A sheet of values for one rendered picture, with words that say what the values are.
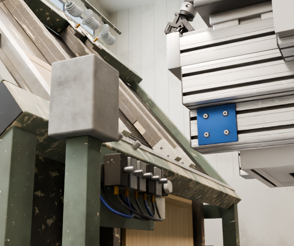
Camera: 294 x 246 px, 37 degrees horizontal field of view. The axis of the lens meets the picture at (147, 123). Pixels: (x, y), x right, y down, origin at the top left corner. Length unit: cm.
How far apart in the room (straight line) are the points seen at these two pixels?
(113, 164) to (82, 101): 32
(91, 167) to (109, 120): 12
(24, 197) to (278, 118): 61
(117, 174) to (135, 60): 508
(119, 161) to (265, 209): 405
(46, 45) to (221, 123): 115
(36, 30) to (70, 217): 121
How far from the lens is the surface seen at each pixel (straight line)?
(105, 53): 307
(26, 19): 211
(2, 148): 110
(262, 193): 523
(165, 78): 596
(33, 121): 112
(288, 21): 86
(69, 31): 268
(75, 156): 100
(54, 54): 192
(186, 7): 201
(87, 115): 97
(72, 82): 102
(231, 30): 102
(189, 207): 280
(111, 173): 125
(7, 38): 158
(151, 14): 646
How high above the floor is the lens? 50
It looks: 16 degrees up
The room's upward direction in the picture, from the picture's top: 1 degrees counter-clockwise
